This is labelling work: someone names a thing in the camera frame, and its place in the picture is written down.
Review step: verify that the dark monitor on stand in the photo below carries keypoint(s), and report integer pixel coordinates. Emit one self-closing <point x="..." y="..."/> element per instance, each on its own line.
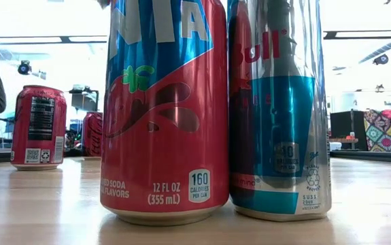
<point x="84" y="100"/>

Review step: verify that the black ceiling spotlight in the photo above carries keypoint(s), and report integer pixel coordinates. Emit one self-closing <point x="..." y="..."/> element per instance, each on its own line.
<point x="24" y="67"/>

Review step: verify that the red blue Fanta can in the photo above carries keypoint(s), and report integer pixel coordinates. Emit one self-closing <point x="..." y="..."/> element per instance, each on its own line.
<point x="164" y="136"/>

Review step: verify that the small wooden table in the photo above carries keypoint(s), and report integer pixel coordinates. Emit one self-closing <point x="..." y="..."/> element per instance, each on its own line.
<point x="343" y="140"/>

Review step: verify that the colourful crochet blanket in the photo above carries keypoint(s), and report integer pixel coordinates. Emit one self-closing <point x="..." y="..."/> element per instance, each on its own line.
<point x="387" y="131"/>

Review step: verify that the black cabinet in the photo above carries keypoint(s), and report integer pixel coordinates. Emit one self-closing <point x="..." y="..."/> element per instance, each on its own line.
<point x="341" y="124"/>

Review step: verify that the silver blue Red Bull can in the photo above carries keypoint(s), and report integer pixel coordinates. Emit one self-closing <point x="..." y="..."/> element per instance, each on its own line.
<point x="280" y="119"/>

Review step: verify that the ceiling light fixture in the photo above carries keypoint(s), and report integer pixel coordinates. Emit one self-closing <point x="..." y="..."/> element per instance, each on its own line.
<point x="368" y="34"/>
<point x="42" y="39"/>

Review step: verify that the black round ceiling device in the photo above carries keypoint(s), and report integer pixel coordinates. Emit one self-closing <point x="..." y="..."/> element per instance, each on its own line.
<point x="381" y="59"/>

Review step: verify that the red Coca-Cola can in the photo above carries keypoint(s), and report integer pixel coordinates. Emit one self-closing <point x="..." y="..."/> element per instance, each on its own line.
<point x="21" y="119"/>
<point x="93" y="134"/>

